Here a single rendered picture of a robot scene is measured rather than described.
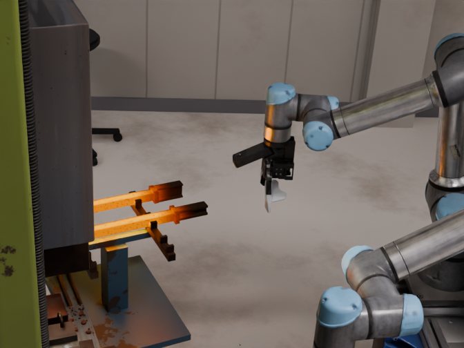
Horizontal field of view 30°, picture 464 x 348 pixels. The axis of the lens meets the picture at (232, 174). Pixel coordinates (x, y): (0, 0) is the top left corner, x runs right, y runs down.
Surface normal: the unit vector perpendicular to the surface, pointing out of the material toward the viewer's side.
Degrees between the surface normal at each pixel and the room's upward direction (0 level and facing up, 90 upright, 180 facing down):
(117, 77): 90
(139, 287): 0
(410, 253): 51
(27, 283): 90
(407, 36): 90
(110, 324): 0
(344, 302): 0
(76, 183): 90
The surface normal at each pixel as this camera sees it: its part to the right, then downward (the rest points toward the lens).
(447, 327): 0.06, -0.87
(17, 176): 0.36, 0.48
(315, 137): -0.07, 0.50
